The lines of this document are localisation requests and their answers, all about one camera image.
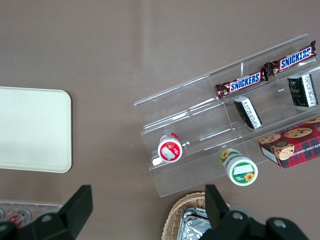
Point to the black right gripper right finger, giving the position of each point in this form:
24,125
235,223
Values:
220,220

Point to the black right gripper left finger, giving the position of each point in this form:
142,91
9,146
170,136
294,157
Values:
75,212

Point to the oval light wicker basket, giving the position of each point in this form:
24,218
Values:
175,212

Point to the cream plastic tray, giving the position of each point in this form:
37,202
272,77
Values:
35,130

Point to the clear acrylic bottle rack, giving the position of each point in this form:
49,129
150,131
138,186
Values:
50,208

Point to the aluminium foil container stack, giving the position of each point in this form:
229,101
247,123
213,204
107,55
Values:
195,225

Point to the red cola bottle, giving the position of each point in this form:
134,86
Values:
21,217

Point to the green lid yogurt cup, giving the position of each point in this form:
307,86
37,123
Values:
241,170

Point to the red lid yogurt cup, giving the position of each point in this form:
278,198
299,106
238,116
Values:
170,150

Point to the red plaid cookie box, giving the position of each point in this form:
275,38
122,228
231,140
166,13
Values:
297,147

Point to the small black snack box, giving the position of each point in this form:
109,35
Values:
303,90
248,112

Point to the clear acrylic stepped snack stand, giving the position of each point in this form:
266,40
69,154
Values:
190,105

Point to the Snickers chocolate bar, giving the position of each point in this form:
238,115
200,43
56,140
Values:
243,83
295,58

